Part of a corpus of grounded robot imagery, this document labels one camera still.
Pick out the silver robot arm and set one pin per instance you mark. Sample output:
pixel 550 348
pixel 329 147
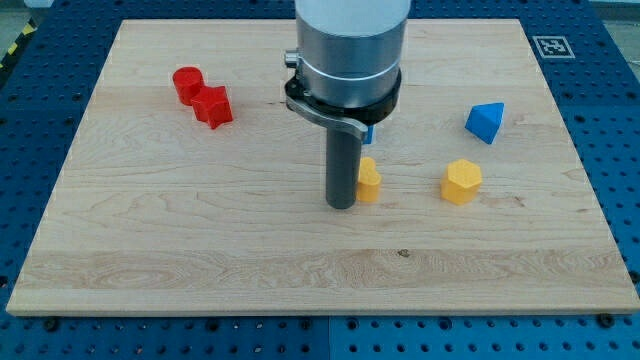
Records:
pixel 348 51

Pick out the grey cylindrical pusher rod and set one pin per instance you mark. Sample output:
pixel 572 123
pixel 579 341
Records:
pixel 343 152

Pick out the yellow heart block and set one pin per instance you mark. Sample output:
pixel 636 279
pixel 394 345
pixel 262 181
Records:
pixel 369 181

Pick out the small blue block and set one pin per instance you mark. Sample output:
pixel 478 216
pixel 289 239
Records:
pixel 370 135

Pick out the wooden board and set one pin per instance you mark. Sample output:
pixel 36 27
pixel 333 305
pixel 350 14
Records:
pixel 156 214

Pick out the red star block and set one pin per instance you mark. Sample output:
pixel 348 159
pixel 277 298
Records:
pixel 212 106

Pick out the yellow hexagon block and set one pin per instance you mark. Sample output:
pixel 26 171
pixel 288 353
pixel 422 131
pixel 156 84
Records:
pixel 460 182

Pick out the red cylinder block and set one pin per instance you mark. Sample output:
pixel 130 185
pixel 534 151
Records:
pixel 188 82

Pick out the blue triangular block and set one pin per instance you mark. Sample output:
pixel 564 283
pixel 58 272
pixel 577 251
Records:
pixel 485 120

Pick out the white fiducial marker tag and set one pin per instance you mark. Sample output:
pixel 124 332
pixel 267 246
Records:
pixel 553 47

